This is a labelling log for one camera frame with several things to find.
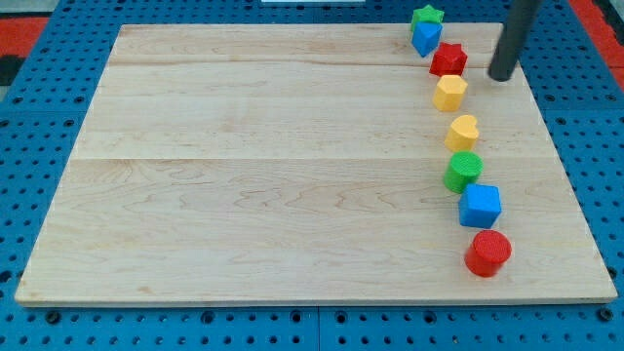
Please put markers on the yellow heart block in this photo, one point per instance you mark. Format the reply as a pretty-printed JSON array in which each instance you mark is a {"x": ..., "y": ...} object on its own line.
[{"x": 463, "y": 134}]

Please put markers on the light wooden board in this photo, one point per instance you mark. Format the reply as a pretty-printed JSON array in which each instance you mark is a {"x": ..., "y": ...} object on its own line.
[{"x": 301, "y": 164}]

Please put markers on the green cylinder block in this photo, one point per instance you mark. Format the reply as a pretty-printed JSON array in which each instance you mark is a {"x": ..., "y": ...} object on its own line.
[{"x": 464, "y": 167}]

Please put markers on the yellow hexagon block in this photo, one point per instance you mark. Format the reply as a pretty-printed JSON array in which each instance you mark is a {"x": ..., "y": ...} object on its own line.
[{"x": 449, "y": 93}]

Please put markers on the blue cube block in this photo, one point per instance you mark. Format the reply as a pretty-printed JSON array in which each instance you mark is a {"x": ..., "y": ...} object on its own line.
[{"x": 479, "y": 206}]

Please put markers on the blue triangle block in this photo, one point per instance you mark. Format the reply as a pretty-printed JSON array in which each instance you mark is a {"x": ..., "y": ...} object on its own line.
[{"x": 426, "y": 37}]

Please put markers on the red star block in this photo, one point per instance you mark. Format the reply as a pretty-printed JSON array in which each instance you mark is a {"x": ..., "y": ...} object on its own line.
[{"x": 449, "y": 59}]

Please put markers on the red cylinder block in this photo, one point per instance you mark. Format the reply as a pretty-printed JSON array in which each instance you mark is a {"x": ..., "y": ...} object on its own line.
[{"x": 487, "y": 253}]

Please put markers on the green star block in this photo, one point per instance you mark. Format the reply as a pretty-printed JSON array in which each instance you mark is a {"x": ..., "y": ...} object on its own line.
[{"x": 427, "y": 14}]

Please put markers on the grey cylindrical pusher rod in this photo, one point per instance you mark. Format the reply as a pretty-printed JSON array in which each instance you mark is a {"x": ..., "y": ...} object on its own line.
[{"x": 515, "y": 31}]

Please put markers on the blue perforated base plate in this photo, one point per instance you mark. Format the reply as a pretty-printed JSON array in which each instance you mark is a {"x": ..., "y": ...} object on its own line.
[{"x": 41, "y": 116}]

